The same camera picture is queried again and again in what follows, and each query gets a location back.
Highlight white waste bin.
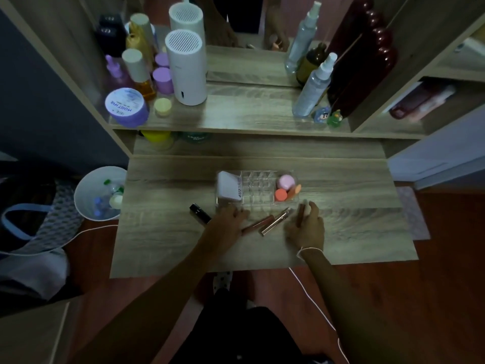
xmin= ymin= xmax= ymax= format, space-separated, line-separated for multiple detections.
xmin=74 ymin=166 xmax=128 ymax=222

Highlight person's left hand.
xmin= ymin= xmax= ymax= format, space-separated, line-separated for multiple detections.
xmin=203 ymin=204 xmax=251 ymax=259

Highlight pink pouch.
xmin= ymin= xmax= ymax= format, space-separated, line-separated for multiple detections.
xmin=388 ymin=83 xmax=457 ymax=122

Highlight bag with blue handle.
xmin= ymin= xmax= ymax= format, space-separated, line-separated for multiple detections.
xmin=0 ymin=174 xmax=85 ymax=258

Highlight green jar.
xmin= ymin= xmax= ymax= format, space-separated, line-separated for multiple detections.
xmin=178 ymin=131 xmax=213 ymax=144

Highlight clear spray bottle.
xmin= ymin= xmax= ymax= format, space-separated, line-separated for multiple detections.
xmin=292 ymin=52 xmax=338 ymax=118

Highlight small yellow jar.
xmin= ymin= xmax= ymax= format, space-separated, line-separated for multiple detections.
xmin=154 ymin=98 xmax=173 ymax=118

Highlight purple cream jar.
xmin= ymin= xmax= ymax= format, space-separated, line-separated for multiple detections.
xmin=105 ymin=88 xmax=150 ymax=128

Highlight purple dropper bottle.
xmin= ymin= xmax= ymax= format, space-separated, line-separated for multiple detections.
xmin=105 ymin=54 xmax=131 ymax=89

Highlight white wrist string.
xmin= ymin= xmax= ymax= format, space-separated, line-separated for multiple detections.
xmin=296 ymin=246 xmax=324 ymax=262

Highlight white cable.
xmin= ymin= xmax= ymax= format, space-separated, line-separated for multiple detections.
xmin=0 ymin=223 xmax=351 ymax=364

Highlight white cylindrical appliance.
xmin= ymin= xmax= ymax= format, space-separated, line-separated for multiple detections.
xmin=165 ymin=29 xmax=208 ymax=107

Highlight person's right forearm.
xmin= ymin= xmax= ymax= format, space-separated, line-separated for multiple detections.
xmin=301 ymin=249 xmax=425 ymax=364

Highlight rose gold lip gloss tube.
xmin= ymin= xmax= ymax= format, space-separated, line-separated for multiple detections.
xmin=259 ymin=208 xmax=293 ymax=237

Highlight person's right hand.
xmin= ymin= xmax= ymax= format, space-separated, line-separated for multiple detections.
xmin=284 ymin=201 xmax=326 ymax=260

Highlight black lipstick tube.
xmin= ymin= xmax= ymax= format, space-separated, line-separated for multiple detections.
xmin=189 ymin=203 xmax=212 ymax=225

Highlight amber bottle with white cap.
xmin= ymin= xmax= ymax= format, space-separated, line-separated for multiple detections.
xmin=121 ymin=48 xmax=157 ymax=101

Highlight wooden vanity shelf unit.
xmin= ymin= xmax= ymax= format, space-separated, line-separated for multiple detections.
xmin=0 ymin=0 xmax=485 ymax=279

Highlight clear acrylic makeup organizer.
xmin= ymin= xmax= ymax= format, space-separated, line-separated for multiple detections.
xmin=215 ymin=169 xmax=305 ymax=209

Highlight mirror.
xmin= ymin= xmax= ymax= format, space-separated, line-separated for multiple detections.
xmin=85 ymin=0 xmax=411 ymax=88

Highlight black bottle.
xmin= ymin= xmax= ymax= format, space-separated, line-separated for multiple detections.
xmin=95 ymin=26 xmax=128 ymax=58

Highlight pink lip gloss tube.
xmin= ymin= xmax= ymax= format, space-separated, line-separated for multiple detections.
xmin=241 ymin=215 xmax=274 ymax=235

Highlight person's black shorts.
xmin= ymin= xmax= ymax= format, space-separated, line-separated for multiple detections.
xmin=168 ymin=288 xmax=336 ymax=364

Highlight person's left forearm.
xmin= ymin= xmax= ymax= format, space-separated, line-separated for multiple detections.
xmin=70 ymin=240 xmax=228 ymax=364

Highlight purple capped jar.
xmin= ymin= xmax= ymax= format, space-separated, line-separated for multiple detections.
xmin=152 ymin=67 xmax=175 ymax=96

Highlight dotted white slipper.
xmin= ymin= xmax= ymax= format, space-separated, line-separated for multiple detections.
xmin=211 ymin=271 xmax=233 ymax=294

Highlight white compact case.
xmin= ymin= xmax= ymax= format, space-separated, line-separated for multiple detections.
xmin=216 ymin=171 xmax=243 ymax=203

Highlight dark amber glass bottle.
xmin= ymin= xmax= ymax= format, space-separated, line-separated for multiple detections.
xmin=295 ymin=42 xmax=329 ymax=87

